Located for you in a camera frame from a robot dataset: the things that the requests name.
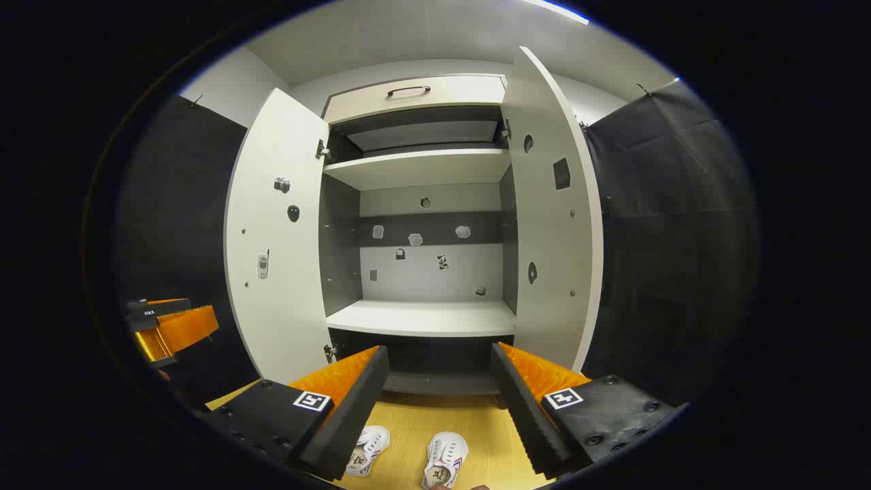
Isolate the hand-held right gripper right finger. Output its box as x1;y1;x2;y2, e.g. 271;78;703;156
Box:
490;342;681;480

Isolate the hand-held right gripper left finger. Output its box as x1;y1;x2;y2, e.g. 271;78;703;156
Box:
204;345;391;483

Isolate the white canvas shoe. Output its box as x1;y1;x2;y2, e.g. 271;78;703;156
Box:
346;425;392;477
422;432;470;489

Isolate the white shoe cabinet door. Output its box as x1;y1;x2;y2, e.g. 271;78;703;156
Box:
225;87;334;385
502;46;604;374

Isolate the white cabinet drawer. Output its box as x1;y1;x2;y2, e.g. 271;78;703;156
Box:
322;73;508;126

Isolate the black backdrop cloth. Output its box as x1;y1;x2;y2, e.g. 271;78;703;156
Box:
112;78;759;412

